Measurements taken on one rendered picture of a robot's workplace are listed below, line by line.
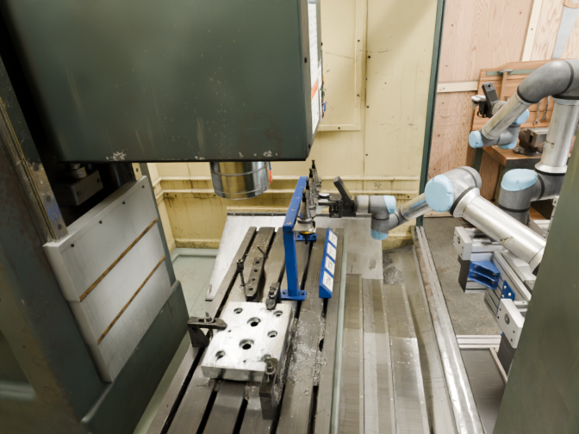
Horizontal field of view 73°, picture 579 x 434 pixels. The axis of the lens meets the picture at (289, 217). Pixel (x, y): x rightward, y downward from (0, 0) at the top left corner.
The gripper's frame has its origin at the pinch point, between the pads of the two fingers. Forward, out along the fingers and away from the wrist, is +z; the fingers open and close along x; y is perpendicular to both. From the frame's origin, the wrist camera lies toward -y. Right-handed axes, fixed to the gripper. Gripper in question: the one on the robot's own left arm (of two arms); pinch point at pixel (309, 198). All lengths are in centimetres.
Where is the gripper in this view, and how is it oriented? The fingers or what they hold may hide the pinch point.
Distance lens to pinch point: 164.3
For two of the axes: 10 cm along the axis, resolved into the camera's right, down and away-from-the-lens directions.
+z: -9.9, -0.3, 1.6
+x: 1.6, -4.6, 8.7
